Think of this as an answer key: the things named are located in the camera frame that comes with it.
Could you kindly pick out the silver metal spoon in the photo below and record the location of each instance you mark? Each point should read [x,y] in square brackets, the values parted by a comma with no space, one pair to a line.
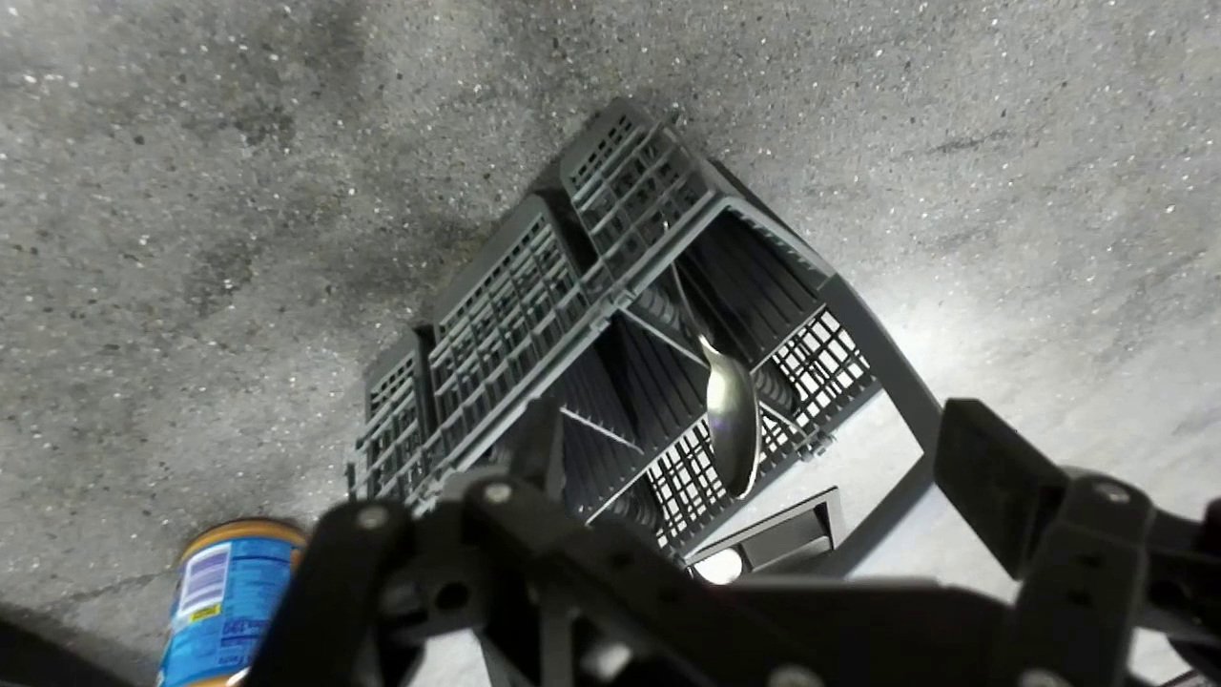
[730,414]

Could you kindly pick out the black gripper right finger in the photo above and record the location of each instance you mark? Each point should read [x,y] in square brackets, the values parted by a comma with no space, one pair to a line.
[992,473]

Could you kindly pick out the blue labelled can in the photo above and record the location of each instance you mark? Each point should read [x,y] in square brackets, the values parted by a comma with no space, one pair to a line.
[224,611]

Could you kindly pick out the black dish drying rack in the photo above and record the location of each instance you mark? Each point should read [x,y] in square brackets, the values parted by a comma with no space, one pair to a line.
[509,319]

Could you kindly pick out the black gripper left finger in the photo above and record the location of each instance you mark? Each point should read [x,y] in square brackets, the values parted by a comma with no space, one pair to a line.
[553,451]

